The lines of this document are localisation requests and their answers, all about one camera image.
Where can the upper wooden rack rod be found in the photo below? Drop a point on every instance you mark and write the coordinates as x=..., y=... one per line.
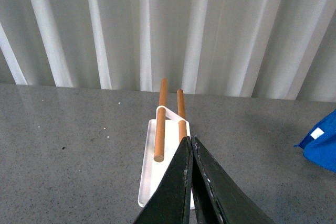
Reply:
x=160, y=123

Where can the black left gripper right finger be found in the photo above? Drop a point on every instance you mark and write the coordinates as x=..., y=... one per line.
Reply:
x=217, y=198

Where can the white towel rack stand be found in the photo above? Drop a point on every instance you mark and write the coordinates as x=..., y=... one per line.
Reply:
x=152, y=171

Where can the wooden rack rod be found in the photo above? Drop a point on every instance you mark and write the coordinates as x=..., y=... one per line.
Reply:
x=182, y=114
x=160, y=123

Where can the white pleated curtain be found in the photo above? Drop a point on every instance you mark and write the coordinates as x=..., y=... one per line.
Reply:
x=280, y=49

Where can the blue microfiber cloth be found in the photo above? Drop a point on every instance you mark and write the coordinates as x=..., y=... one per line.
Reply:
x=319, y=144

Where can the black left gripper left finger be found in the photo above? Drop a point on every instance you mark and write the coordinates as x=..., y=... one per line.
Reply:
x=170, y=203

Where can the lower wooden rack rod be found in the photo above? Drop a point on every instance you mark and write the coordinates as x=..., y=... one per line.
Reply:
x=182, y=114

